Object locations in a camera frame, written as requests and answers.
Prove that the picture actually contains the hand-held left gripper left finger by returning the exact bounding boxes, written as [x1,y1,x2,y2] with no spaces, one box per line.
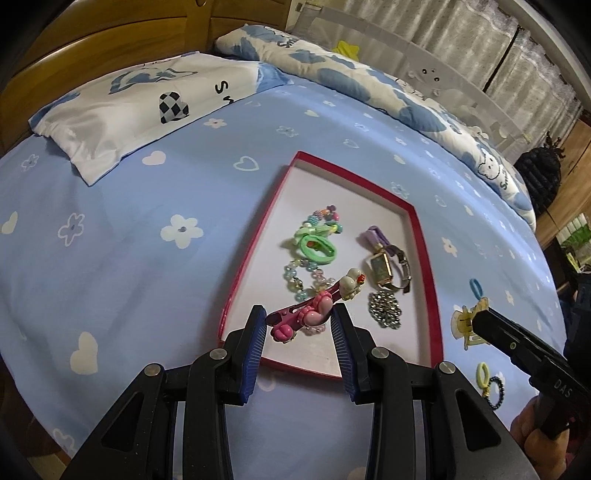
[60,305,269,480]

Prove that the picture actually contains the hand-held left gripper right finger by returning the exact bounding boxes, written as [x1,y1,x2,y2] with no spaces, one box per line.
[329,305,527,480]

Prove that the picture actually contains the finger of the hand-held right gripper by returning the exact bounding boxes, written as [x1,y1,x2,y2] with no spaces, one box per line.
[471,308,539,376]

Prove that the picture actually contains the yellow claw hair clip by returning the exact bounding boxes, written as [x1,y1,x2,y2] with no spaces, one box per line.
[450,297,491,350]

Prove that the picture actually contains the pink cartoon hair clip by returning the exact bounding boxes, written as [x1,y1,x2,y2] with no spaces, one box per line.
[265,268,368,345]

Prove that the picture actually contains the silver chain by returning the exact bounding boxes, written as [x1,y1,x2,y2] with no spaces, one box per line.
[368,290,403,330]

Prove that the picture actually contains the square face wristwatch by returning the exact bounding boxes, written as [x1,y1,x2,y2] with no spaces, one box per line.
[366,244,413,294]

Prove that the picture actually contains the green bow hair tie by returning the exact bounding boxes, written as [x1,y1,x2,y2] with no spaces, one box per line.
[294,224,341,267]

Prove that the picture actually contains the colourful bead bracelet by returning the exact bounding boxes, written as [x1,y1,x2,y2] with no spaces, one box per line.
[283,205,346,334]

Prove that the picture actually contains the red shallow box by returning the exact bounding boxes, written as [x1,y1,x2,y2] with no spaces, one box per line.
[217,150,445,382]

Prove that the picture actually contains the person's right hand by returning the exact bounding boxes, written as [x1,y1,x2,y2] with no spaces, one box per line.
[509,398,583,480]

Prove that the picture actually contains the stack of green white boxes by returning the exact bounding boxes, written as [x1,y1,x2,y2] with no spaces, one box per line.
[556,216,591,274]

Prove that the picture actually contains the black padded jacket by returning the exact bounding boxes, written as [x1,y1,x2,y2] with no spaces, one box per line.
[513,145,562,216]

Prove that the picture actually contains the blue floral bedsheet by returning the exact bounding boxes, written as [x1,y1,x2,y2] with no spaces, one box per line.
[0,76,571,480]

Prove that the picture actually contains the wooden wardrobe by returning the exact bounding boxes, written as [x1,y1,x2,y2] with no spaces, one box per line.
[534,105,591,251]

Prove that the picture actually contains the dark coat rack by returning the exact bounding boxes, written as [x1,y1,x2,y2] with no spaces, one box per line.
[542,131,569,160]

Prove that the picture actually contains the grey patterned curtain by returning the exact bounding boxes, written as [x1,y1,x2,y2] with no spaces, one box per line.
[484,22,583,145]
[342,0,519,89]

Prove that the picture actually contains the blue white cartoon duvet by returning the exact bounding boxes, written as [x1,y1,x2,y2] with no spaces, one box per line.
[213,23,539,232]

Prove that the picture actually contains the white printed pillow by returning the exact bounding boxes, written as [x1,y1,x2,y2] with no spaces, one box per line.
[28,52,294,187]

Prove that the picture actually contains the yellow star toy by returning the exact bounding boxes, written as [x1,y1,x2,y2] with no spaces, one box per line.
[334,40,363,60]

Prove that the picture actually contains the wooden headboard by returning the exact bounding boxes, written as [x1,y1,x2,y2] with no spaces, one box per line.
[0,0,302,158]

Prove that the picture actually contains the black bead bracelet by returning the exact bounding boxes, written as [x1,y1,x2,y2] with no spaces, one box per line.
[482,376,507,409]

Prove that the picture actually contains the grey bed guard rail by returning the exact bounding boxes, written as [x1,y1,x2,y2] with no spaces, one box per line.
[291,0,533,163]

